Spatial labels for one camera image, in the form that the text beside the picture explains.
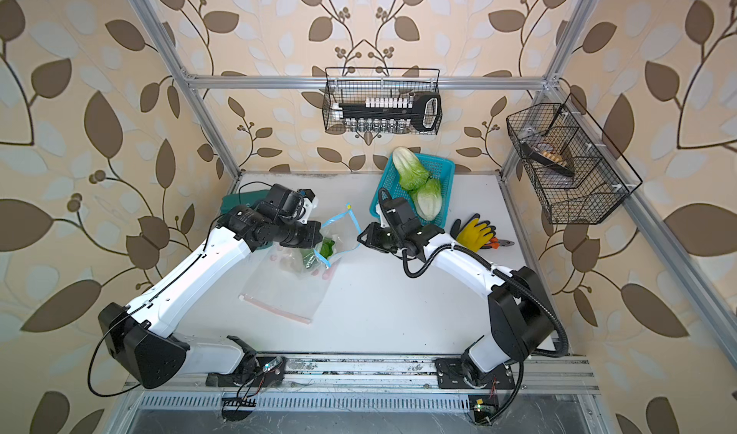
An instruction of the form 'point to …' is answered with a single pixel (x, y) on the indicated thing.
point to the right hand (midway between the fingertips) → (361, 238)
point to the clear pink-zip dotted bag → (279, 279)
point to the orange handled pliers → (496, 243)
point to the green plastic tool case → (246, 200)
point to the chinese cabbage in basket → (412, 173)
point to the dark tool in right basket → (555, 165)
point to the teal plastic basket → (441, 170)
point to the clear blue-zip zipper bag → (338, 235)
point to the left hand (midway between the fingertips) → (319, 234)
